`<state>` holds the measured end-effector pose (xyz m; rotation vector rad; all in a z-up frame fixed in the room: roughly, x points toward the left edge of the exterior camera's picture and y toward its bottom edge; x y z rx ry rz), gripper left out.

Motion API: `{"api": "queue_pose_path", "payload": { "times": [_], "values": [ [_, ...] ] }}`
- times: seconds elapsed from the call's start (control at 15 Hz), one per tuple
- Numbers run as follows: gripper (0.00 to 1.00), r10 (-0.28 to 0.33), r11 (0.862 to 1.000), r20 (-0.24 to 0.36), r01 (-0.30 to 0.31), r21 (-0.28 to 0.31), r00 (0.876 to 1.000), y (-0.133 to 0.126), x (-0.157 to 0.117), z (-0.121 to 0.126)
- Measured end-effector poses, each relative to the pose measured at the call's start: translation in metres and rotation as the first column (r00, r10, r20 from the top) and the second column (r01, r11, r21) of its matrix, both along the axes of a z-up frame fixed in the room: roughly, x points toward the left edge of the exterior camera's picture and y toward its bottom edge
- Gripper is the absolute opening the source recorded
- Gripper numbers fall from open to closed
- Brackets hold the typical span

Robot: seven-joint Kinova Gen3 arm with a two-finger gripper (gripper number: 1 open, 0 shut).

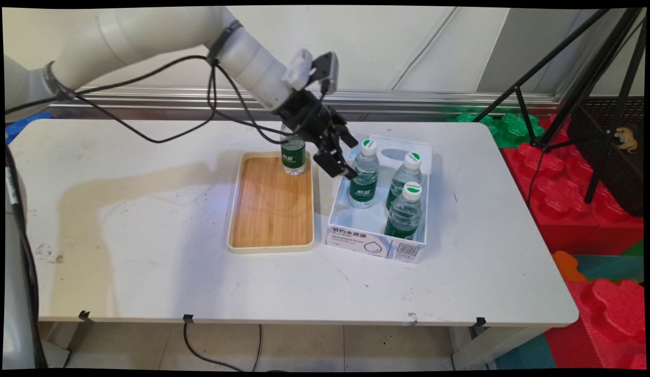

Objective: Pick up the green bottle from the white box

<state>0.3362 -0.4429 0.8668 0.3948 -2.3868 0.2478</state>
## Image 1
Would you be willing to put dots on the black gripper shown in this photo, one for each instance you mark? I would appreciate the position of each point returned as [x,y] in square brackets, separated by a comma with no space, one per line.
[306,118]

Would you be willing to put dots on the small green-label water bottle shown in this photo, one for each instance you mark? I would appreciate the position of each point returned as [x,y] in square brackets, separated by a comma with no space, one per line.
[364,183]
[293,159]
[404,217]
[403,180]

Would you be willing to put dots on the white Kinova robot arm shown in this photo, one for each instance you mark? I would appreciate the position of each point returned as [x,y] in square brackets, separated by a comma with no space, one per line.
[146,36]

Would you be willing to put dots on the grey robot base column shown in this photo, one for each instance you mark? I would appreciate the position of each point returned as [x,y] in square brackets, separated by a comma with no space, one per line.
[13,293]

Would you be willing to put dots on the wooden tray with cream rim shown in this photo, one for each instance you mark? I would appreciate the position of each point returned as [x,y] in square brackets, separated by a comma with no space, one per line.
[270,209]

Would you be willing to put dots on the white printed cardboard box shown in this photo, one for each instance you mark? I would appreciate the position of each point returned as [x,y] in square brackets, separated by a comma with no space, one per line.
[374,248]

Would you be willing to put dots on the green foam block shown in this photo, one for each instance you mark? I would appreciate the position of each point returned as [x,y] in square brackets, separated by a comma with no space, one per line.
[505,131]

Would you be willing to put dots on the black table edge clip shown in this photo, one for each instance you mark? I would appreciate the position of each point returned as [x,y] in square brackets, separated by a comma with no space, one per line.
[188,318]
[480,321]
[84,315]

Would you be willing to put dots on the large red foam block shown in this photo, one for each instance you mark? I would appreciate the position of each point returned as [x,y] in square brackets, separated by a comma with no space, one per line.
[613,319]
[560,193]

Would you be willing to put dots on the white table leg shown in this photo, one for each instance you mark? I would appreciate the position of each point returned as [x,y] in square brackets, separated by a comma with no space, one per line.
[68,340]
[487,348]

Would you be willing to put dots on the black tripod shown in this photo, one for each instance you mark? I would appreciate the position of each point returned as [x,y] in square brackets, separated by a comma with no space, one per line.
[581,78]

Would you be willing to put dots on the orange foam piece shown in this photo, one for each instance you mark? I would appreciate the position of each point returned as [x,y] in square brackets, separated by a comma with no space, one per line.
[567,266]

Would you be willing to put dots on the black panel board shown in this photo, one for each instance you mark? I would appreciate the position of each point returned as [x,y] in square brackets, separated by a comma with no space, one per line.
[613,178]

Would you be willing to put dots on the brown squirrel figure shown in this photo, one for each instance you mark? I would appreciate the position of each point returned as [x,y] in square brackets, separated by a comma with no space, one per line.
[626,139]

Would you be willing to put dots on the teal foam mat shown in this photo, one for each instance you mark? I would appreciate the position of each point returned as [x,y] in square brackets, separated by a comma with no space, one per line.
[613,268]

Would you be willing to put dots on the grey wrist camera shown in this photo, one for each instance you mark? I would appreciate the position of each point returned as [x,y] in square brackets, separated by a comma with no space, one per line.
[327,70]

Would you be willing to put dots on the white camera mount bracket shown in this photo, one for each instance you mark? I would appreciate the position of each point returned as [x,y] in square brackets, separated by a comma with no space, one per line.
[298,68]

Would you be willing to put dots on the aluminium wall rail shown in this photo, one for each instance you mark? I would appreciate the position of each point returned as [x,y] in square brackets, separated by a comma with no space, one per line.
[434,102]

